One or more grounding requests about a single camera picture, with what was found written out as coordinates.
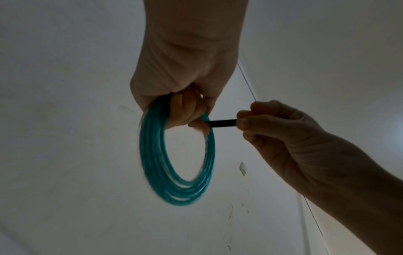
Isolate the person's right hand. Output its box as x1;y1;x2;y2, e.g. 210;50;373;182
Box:
236;100;335;197

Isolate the person's left hand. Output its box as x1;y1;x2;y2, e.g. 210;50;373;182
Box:
130;0;249;133

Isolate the black zip tie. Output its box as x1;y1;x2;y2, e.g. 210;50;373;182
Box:
206;118;238;129

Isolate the green cable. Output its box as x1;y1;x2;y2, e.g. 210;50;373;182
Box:
138;95;216;207

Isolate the person's right forearm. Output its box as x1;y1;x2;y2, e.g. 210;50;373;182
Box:
299;133;403;255

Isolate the thin black wall wire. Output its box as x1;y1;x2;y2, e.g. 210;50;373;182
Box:
237;59;330;255

